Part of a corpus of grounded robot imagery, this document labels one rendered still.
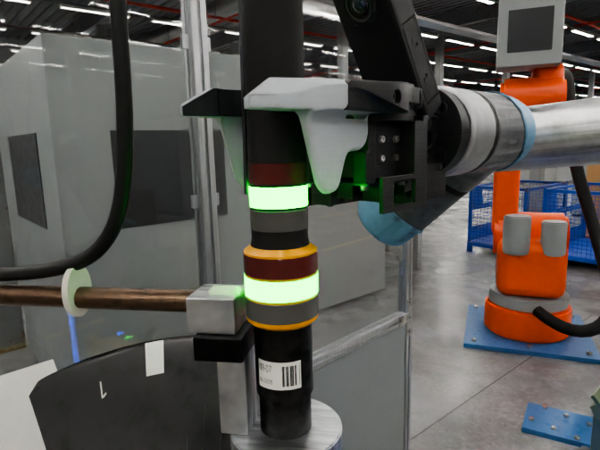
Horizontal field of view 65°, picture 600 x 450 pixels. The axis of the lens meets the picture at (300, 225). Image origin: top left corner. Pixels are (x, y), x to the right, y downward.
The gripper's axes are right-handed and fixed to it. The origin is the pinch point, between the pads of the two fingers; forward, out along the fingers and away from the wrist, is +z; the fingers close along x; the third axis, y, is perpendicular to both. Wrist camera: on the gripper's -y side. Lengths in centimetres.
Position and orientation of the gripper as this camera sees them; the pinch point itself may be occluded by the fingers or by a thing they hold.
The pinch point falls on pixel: (230, 92)
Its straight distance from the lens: 25.6
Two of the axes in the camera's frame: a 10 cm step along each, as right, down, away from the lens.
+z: -7.0, 1.4, -7.0
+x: -7.1, -1.0, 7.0
